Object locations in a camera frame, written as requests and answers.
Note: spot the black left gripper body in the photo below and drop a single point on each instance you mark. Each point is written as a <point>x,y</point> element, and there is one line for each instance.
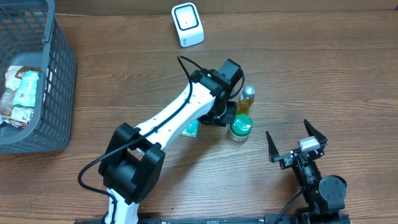
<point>222,117</point>

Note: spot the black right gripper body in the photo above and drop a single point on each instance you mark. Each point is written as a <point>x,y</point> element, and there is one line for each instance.
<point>297,157</point>

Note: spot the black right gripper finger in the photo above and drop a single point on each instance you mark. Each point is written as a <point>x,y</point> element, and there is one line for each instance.
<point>315,133</point>
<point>273,152</point>

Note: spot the green lid white jar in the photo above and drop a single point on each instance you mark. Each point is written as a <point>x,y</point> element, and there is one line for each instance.
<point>241,128</point>

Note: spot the yellow liquid bottle grey cap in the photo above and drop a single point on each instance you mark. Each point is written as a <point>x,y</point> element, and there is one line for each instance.
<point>246,99</point>

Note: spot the Kleenex tissue pack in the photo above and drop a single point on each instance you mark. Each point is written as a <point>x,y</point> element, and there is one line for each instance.
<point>191,130</point>

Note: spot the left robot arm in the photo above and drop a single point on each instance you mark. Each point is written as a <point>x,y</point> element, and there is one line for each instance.
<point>135,155</point>

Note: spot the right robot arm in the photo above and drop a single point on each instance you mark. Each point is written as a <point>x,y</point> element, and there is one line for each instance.
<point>320,199</point>

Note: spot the white barcode scanner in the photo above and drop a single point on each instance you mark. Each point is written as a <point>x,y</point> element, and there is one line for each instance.
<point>188,24</point>

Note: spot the white barcode label packet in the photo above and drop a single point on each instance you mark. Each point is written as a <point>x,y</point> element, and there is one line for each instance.
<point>22,114</point>

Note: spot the teal snack packet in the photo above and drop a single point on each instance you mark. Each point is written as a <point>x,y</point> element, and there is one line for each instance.
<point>26,93</point>

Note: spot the dark red wrapper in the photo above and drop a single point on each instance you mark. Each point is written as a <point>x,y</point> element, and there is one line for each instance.
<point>14,123</point>

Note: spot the grey plastic mesh basket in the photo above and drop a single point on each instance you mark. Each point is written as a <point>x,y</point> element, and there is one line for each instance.
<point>31,37</point>

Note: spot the brown white snack bag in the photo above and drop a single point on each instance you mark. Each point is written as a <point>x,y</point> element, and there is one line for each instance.
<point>14,77</point>

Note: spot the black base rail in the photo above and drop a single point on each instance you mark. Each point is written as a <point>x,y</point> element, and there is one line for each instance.
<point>217,221</point>

